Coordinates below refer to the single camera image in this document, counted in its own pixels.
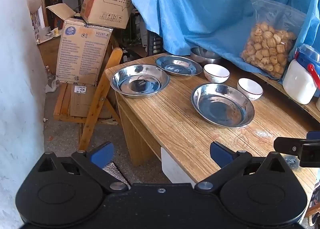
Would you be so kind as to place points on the white thermos flask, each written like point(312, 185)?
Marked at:
point(318, 102)

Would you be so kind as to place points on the stainless steel bowl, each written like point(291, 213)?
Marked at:
point(203, 55)

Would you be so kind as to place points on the crumpled white plastic bag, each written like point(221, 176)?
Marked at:
point(51, 86)

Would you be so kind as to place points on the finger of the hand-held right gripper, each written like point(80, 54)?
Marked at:
point(313, 135)
point(287, 145)

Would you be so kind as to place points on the light blue cloth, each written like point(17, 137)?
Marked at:
point(200, 6)

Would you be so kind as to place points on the white bowl with red rim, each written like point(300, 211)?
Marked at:
point(216, 71)
point(250, 87)

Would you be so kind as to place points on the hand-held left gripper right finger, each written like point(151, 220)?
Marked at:
point(221, 153)

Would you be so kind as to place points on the printed cardboard box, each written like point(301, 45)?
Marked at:
point(80, 51)

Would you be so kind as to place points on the clear bag of snacks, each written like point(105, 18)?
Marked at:
point(270, 48)

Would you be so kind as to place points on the black crate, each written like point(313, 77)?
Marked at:
point(155, 43)

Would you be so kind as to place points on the silver foil bag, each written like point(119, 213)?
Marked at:
point(117, 172)

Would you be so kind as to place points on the flat cardboard sheet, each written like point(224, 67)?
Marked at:
point(82, 103)

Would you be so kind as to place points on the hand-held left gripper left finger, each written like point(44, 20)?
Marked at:
point(102, 153)

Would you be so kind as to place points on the wooden shelf riser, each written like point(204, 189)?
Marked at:
point(310, 108)

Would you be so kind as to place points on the wooden folding chair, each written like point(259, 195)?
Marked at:
point(105, 81)

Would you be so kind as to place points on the white jug with blue lid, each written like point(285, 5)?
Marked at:
point(297, 83)

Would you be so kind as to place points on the glass bottle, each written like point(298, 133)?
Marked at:
point(49, 75)

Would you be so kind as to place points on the stainless steel plate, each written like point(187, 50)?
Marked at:
point(175, 63)
point(220, 108)
point(130, 76)

